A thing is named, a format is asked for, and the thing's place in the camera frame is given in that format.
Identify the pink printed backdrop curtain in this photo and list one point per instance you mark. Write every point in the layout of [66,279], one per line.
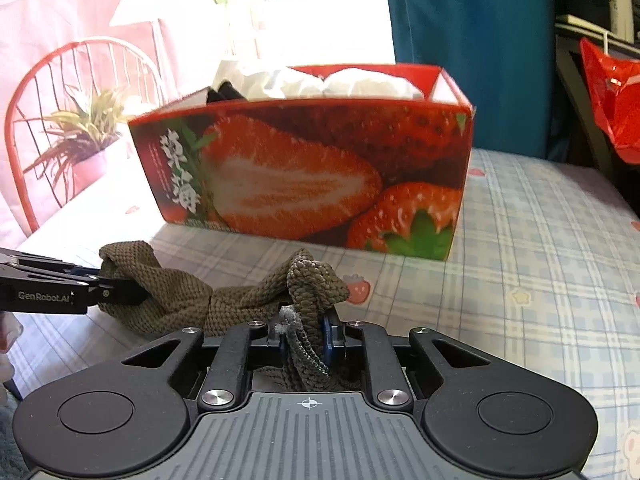
[63,54]

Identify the dark teal curtain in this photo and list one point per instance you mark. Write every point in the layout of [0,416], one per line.
[499,52]

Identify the red strawberry cardboard box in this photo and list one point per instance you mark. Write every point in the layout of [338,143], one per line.
[376,174]

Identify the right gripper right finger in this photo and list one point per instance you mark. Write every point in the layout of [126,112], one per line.
[446,410]

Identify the olive knitted scarf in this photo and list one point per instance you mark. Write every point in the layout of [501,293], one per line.
[294,297]

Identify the white spray bottle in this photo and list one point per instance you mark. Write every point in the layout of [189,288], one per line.
[622,20]

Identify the white wire shelf rack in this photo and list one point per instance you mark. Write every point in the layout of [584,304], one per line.
[568,32]

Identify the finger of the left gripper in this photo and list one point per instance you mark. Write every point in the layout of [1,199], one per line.
[116,291]

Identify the black touchscreen glove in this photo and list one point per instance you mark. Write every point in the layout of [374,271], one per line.
[225,92]

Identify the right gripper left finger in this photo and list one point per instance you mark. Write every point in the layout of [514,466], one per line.
[118,416]

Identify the white mesh cloth bundle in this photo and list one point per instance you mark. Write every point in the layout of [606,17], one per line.
[256,81]

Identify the red plastic bag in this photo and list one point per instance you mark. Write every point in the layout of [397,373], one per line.
[613,85]

